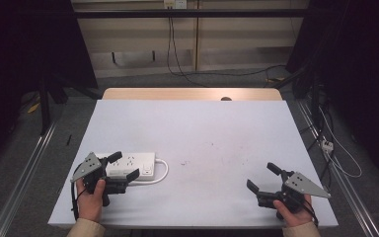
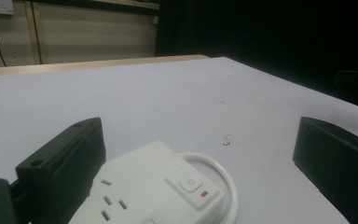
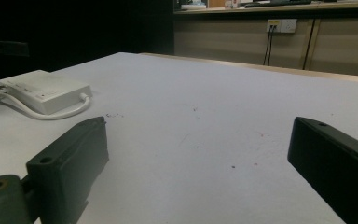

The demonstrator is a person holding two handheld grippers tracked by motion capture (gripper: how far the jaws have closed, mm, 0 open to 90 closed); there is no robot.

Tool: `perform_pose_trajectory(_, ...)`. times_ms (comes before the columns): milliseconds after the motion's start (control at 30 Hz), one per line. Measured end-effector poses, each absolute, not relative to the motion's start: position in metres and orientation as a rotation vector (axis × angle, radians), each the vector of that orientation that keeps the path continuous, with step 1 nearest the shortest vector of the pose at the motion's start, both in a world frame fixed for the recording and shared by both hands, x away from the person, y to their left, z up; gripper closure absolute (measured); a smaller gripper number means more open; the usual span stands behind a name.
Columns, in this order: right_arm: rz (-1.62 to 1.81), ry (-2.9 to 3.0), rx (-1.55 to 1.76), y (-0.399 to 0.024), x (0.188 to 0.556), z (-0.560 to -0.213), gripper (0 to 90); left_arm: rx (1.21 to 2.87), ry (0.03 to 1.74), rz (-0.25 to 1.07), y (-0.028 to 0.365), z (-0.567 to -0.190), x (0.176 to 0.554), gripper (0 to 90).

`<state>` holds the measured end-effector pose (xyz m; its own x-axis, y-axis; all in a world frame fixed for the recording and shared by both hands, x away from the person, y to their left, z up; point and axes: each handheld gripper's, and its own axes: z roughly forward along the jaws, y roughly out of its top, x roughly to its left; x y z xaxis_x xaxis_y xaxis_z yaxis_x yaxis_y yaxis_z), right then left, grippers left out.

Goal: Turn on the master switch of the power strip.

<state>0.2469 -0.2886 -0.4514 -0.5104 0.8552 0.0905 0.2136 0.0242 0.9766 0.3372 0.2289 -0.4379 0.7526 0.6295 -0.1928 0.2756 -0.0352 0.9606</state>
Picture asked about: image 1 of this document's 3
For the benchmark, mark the small white floor power strip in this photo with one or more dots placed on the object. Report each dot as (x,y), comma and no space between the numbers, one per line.
(327,146)

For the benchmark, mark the person's left hand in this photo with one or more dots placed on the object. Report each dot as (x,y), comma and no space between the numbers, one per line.
(90,200)

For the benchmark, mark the metal floor rail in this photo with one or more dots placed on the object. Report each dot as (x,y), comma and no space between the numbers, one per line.
(345,184)
(23,177)

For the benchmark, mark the white wall outlet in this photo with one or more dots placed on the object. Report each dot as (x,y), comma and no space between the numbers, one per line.
(175,3)

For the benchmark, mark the black curtain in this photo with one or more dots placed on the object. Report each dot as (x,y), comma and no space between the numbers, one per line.
(358,65)
(19,59)

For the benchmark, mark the black horizontal bar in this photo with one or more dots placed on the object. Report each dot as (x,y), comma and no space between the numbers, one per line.
(190,13)

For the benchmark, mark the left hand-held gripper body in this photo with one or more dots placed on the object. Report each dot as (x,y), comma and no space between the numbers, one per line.
(90,166)

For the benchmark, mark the wooden desk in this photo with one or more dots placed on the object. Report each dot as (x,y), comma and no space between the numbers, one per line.
(177,94)

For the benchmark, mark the person's right hand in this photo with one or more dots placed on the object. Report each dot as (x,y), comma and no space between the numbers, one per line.
(294,215)

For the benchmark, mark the black metal stand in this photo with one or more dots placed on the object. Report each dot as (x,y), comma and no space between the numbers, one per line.
(45,105)

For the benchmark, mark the small black pen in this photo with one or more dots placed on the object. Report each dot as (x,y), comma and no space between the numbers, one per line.
(68,140)

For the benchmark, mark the yellow floor tape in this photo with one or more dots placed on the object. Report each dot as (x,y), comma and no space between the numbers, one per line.
(33,107)

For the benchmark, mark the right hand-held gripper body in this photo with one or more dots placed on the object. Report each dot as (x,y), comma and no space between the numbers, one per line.
(301,186)

